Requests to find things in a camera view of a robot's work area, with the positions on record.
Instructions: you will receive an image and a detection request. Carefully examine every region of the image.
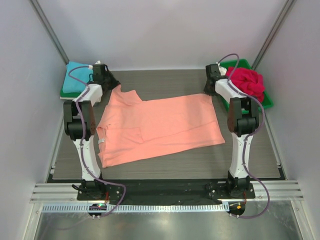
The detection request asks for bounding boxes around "red t shirt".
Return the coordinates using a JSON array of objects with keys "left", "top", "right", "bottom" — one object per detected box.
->
[{"left": 230, "top": 67, "right": 265, "bottom": 103}]

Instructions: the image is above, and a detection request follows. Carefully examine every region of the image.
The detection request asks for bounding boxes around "salmon pink t shirt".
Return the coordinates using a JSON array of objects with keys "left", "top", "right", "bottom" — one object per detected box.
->
[{"left": 96, "top": 86, "right": 225, "bottom": 168}]

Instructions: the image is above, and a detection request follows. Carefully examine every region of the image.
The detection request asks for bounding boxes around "corner frame post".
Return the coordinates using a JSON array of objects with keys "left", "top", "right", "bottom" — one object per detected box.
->
[
  {"left": 251, "top": 0, "right": 297, "bottom": 70},
  {"left": 29, "top": 0, "right": 69, "bottom": 64}
]

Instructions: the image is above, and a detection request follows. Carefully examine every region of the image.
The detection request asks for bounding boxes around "left corner frame post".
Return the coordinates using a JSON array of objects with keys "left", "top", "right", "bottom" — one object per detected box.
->
[{"left": 29, "top": 0, "right": 69, "bottom": 64}]

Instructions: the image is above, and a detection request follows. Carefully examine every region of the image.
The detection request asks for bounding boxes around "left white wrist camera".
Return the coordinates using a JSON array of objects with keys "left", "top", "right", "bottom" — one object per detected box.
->
[{"left": 88, "top": 60, "right": 101, "bottom": 69}]

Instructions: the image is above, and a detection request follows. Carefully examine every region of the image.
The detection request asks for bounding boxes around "slotted cable duct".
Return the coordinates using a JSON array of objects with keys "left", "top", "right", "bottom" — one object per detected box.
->
[{"left": 42, "top": 202, "right": 229, "bottom": 214}]

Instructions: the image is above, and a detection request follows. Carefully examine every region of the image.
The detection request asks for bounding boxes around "purple cable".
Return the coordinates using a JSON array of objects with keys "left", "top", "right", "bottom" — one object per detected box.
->
[
  {"left": 216, "top": 53, "right": 271, "bottom": 220},
  {"left": 67, "top": 64, "right": 127, "bottom": 218}
]

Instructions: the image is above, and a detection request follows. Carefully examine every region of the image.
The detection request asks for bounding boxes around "right corner frame post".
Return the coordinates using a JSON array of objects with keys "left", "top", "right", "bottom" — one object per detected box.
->
[{"left": 251, "top": 0, "right": 297, "bottom": 70}]

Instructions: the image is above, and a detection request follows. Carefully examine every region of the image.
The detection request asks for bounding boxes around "aluminium frame rail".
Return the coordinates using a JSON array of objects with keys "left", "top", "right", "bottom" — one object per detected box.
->
[{"left": 29, "top": 180, "right": 304, "bottom": 204}]

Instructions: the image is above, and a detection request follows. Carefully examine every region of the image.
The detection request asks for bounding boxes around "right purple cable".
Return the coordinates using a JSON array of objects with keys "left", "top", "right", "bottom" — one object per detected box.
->
[{"left": 216, "top": 53, "right": 271, "bottom": 220}]

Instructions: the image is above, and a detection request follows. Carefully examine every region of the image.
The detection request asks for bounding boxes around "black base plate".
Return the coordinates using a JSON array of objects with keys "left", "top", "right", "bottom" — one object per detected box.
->
[{"left": 72, "top": 179, "right": 256, "bottom": 206}]

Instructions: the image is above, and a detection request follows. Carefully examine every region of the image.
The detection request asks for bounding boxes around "folded white shirt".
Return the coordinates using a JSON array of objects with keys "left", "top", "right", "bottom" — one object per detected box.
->
[{"left": 60, "top": 96, "right": 101, "bottom": 103}]

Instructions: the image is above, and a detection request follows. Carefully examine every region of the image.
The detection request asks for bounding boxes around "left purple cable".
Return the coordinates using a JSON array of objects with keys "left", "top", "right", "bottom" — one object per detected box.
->
[{"left": 67, "top": 64, "right": 127, "bottom": 218}]

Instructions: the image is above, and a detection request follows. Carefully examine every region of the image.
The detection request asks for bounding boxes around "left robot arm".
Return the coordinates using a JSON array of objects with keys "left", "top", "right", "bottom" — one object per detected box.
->
[{"left": 63, "top": 61, "right": 126, "bottom": 202}]

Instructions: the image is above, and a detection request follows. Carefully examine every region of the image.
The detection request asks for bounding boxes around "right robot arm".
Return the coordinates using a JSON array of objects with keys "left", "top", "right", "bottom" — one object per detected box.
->
[{"left": 204, "top": 63, "right": 260, "bottom": 199}]

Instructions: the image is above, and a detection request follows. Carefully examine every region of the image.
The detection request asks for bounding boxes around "green plastic tray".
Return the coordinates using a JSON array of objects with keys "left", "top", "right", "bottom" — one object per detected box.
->
[{"left": 217, "top": 58, "right": 275, "bottom": 113}]

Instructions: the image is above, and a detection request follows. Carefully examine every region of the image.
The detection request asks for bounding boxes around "folded green shirt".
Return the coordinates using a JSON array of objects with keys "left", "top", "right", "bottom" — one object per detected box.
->
[{"left": 60, "top": 88, "right": 81, "bottom": 99}]

